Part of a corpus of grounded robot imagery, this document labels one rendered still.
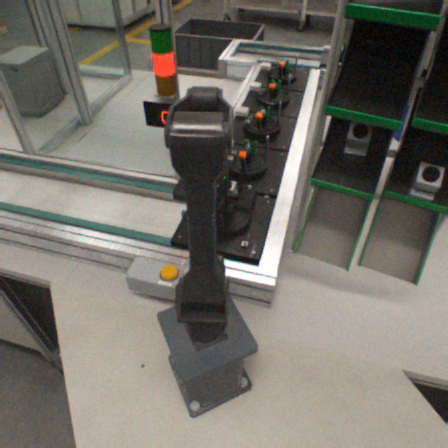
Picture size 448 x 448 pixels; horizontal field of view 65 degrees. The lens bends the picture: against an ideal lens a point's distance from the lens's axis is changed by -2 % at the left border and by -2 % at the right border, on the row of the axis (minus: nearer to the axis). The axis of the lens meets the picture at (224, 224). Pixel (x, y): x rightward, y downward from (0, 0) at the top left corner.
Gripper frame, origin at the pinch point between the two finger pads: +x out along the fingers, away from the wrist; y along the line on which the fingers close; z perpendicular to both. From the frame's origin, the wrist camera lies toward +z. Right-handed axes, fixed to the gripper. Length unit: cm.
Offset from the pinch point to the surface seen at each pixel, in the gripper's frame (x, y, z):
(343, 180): -11.6, 26.8, -4.4
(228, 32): 29, -60, -235
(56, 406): 109, -67, 27
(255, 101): 11, -7, -82
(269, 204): 11.3, 10.4, -19.2
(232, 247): 11.6, 4.3, -0.3
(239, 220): 9.4, 4.1, -8.4
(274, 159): 11.0, 7.9, -42.0
